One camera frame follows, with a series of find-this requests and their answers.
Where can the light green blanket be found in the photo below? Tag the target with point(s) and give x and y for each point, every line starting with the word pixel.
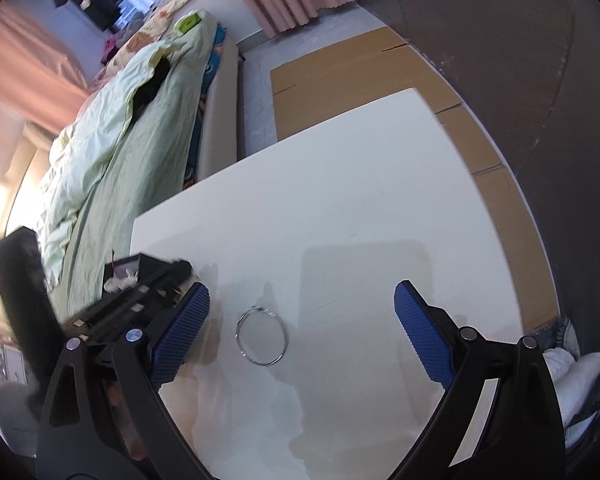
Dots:
pixel 110 160

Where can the white organza pouch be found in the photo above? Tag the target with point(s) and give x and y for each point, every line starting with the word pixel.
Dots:
pixel 120 282

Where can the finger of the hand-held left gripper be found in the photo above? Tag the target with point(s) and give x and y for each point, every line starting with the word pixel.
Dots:
pixel 130 305

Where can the blue patterned bedsheet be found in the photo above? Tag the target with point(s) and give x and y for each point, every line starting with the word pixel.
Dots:
pixel 207 70

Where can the green packet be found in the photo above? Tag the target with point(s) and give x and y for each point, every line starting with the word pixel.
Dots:
pixel 187 23

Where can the silver bangle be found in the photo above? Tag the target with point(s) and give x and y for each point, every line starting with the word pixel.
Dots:
pixel 260 310

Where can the black cloth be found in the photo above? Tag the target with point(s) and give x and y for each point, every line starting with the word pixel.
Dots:
pixel 150 90

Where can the person's jeans leg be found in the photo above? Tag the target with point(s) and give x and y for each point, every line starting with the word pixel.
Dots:
pixel 565 335

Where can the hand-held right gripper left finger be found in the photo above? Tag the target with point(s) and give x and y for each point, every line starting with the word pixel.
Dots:
pixel 180 335

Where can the black jewelry box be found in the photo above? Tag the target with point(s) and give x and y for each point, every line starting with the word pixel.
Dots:
pixel 130 261

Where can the floral quilt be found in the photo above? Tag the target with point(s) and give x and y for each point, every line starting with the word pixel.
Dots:
pixel 145 35

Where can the pink cloth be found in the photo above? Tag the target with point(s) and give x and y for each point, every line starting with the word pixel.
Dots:
pixel 111 47

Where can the beige bed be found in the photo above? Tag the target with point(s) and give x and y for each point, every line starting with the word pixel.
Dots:
pixel 220 125

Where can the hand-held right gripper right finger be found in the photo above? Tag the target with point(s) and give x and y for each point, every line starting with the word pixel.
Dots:
pixel 425 335

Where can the person's white shoe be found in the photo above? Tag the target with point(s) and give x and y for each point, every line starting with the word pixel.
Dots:
pixel 575 380

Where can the brown cardboard sheet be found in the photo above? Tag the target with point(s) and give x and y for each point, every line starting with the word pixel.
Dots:
pixel 340 75

